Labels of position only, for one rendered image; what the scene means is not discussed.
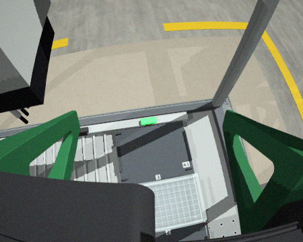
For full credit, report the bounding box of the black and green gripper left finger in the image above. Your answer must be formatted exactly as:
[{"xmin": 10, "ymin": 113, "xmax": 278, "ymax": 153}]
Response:
[{"xmin": 0, "ymin": 110, "xmax": 80, "ymax": 180}]

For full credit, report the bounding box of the clear deep-well block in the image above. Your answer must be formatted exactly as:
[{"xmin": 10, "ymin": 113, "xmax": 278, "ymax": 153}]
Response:
[{"xmin": 141, "ymin": 173, "xmax": 207, "ymax": 233}]

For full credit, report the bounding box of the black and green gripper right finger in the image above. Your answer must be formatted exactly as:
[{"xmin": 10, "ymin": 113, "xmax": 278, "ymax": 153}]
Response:
[{"xmin": 222, "ymin": 110, "xmax": 303, "ymax": 234}]

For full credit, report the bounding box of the grey plate carrier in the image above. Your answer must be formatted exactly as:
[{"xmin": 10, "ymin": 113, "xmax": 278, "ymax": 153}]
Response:
[{"xmin": 115, "ymin": 121, "xmax": 208, "ymax": 242}]

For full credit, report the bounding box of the grey square base plate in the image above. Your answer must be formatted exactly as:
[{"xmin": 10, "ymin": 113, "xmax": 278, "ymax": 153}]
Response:
[{"xmin": 208, "ymin": 202, "xmax": 241, "ymax": 239}]

